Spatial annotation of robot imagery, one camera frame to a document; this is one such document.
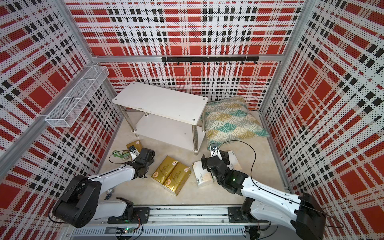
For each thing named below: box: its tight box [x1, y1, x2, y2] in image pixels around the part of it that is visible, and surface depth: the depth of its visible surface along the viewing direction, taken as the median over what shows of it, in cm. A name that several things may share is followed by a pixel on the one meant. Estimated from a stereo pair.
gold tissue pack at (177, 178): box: [163, 162, 192, 196], surface depth 81 cm
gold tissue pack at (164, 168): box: [150, 155, 178, 185], surface depth 84 cm
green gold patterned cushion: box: [200, 96, 270, 150], surface depth 95 cm
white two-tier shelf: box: [112, 81, 208, 155], surface depth 86 cm
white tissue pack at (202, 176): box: [192, 160, 214, 188], surface depth 84 cm
